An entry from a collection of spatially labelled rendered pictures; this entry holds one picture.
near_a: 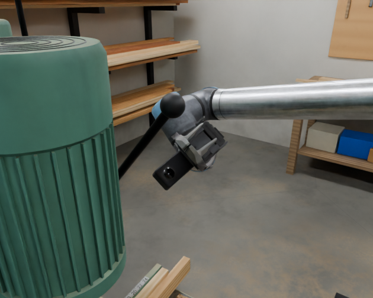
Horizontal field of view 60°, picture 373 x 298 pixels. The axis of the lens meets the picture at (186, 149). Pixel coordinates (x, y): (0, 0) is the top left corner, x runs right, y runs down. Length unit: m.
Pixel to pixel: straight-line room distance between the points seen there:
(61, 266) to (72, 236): 0.04
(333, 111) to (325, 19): 2.86
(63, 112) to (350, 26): 3.32
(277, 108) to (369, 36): 2.75
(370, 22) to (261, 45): 1.05
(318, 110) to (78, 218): 0.56
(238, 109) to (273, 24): 2.93
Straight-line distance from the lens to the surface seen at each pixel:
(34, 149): 0.34
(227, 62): 4.02
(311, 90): 0.78
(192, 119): 0.85
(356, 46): 3.53
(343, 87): 0.76
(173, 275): 0.85
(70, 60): 0.33
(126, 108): 3.17
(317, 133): 3.31
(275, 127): 3.93
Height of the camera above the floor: 1.55
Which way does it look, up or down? 24 degrees down
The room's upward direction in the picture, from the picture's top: straight up
